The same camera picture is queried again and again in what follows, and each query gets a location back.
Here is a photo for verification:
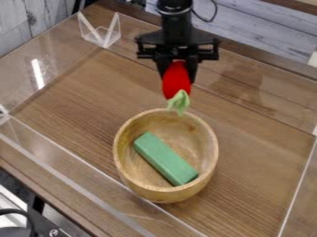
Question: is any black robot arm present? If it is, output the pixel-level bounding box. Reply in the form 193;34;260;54
136;0;221;82

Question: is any black table leg bracket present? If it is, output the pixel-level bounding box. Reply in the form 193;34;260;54
26;194;85;237

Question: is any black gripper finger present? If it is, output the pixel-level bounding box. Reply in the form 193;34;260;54
157;58;173;77
186;59;198;82

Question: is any light wooden bowl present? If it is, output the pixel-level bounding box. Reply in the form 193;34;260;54
113;109;220;203

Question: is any green rectangular block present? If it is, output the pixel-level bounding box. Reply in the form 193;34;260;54
133;132;198;186

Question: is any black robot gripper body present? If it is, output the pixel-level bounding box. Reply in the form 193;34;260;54
136;12;221;62

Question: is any clear acrylic corner bracket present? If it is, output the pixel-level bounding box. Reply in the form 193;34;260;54
77;12;122;49

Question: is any black cable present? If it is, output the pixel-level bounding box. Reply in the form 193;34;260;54
0;208;30;237

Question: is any red plush strawberry toy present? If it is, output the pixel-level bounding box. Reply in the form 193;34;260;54
162;61;192;115

